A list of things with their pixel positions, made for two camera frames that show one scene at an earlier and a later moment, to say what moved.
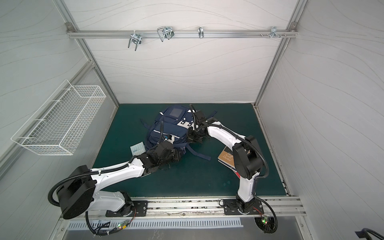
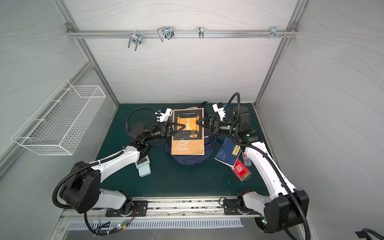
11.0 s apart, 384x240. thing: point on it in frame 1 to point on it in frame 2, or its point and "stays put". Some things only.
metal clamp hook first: (136, 38) stays put
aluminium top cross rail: (179, 33) stays put
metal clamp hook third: (201, 33) stays put
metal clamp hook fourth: (274, 32) stays put
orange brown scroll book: (226, 158) to (190, 140)
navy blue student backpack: (172, 123) to (210, 143)
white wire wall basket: (60, 125) stays put
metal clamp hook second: (167, 32) stays put
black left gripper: (177, 155) to (165, 132)
